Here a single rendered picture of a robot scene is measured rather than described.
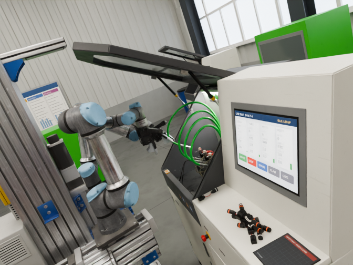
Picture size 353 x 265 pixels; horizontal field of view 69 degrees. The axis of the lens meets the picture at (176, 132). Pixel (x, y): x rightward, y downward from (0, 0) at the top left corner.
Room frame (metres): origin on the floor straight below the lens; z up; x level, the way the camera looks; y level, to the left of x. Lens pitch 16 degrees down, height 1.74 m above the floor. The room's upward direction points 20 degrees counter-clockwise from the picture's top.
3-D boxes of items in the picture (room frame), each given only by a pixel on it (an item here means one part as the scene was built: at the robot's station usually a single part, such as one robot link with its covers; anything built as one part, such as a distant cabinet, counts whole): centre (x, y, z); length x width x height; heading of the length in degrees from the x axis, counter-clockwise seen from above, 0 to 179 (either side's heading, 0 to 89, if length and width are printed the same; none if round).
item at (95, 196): (1.22, 0.48, 1.20); 0.13 x 0.12 x 0.14; 68
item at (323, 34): (4.00, -2.28, 0.81); 1.05 x 0.81 x 1.62; 16
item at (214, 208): (0.97, -0.14, 0.96); 0.70 x 0.22 x 0.03; 14
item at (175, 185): (1.63, 0.12, 0.87); 0.62 x 0.04 x 0.16; 14
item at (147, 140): (1.61, 0.19, 1.35); 0.09 x 0.08 x 0.12; 104
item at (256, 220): (0.93, -0.15, 1.01); 0.23 x 0.11 x 0.06; 14
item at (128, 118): (1.52, 0.24, 1.50); 0.11 x 0.11 x 0.08; 68
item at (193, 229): (1.62, 0.13, 0.44); 0.65 x 0.02 x 0.68; 14
